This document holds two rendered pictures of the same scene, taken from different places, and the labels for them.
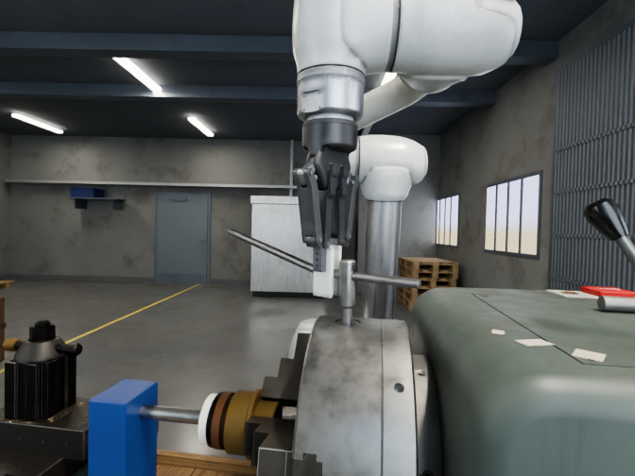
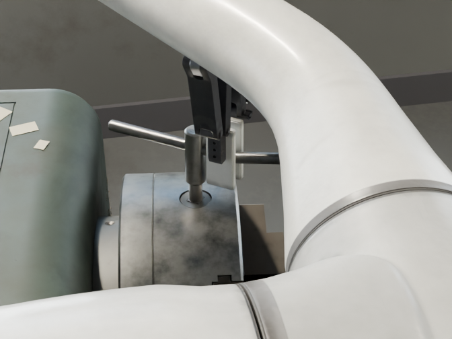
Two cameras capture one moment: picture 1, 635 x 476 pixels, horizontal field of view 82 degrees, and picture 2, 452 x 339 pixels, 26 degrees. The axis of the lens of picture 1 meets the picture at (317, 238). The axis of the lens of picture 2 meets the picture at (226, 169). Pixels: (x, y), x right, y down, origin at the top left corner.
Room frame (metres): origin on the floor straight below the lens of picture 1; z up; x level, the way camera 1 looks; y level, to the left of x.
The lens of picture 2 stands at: (1.28, -0.17, 1.90)
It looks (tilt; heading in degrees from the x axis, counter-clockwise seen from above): 38 degrees down; 169
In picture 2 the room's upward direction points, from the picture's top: straight up
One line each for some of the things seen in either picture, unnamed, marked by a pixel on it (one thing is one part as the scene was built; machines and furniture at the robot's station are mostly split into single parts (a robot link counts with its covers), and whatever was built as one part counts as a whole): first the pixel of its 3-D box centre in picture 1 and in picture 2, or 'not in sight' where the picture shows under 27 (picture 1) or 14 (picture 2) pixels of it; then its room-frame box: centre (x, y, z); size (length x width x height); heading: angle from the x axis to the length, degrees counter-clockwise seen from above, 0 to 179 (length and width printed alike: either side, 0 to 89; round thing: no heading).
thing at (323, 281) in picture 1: (323, 271); (229, 147); (0.50, -0.01, 1.30); 0.03 x 0.01 x 0.07; 54
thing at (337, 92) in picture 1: (330, 101); not in sight; (0.50, -0.01, 1.53); 0.09 x 0.09 x 0.06
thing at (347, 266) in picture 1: (347, 301); (195, 176); (0.49, -0.04, 1.26); 0.02 x 0.02 x 0.12
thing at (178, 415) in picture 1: (176, 415); not in sight; (0.54, 0.20, 1.08); 0.13 x 0.07 x 0.07; 82
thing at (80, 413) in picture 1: (54, 423); not in sight; (0.66, 0.47, 1.00); 0.20 x 0.10 x 0.05; 82
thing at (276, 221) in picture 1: (292, 246); not in sight; (7.82, 0.54, 1.01); 1.56 x 1.25 x 2.01; 88
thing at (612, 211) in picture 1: (604, 219); not in sight; (0.41, -0.32, 1.38); 0.04 x 0.03 x 0.05; 82
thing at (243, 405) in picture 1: (246, 421); not in sight; (0.53, 0.10, 1.08); 0.09 x 0.09 x 0.09; 82
